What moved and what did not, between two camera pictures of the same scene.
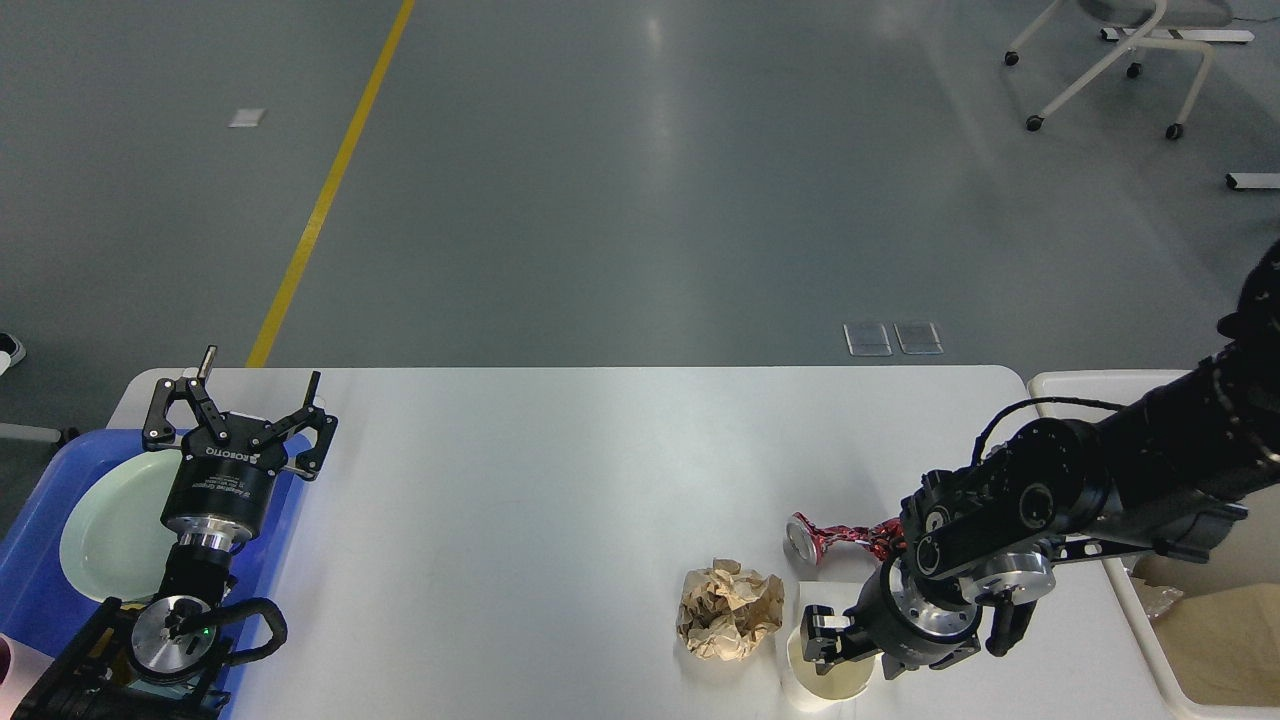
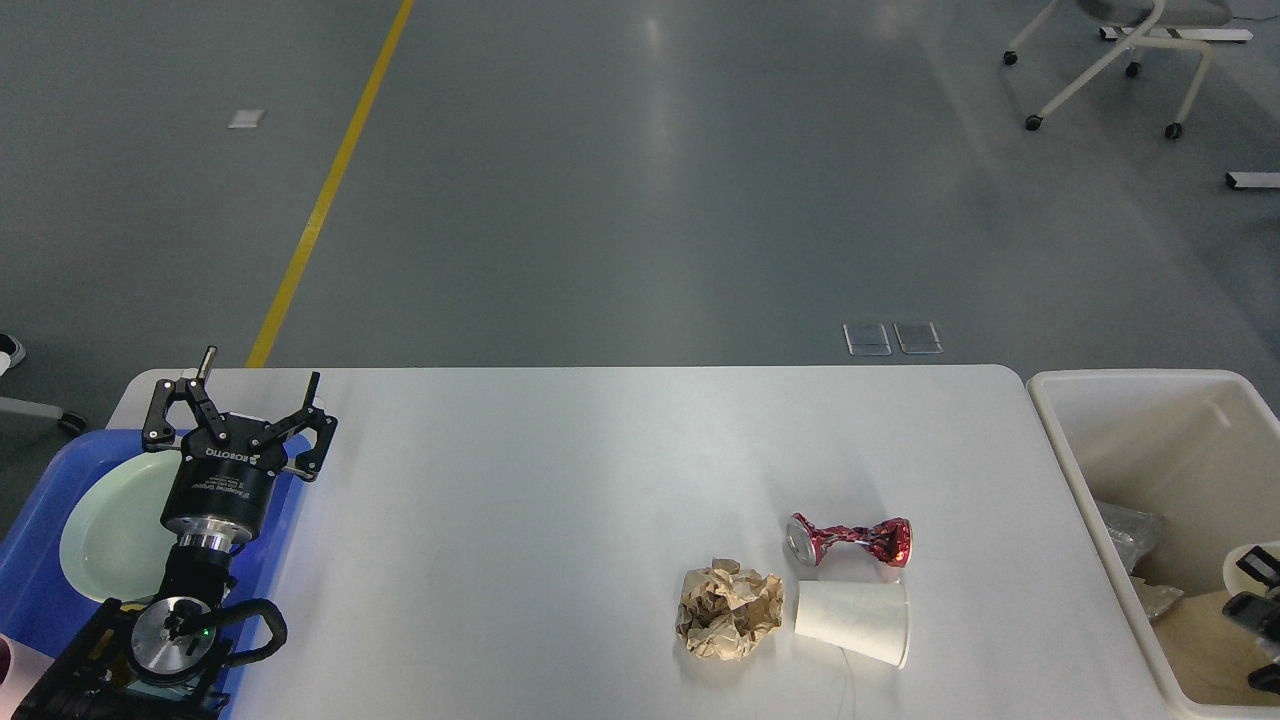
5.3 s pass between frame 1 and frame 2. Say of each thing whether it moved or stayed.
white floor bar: stayed
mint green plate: stayed
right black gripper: moved
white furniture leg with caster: moved
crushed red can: stayed
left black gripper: stayed
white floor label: stayed
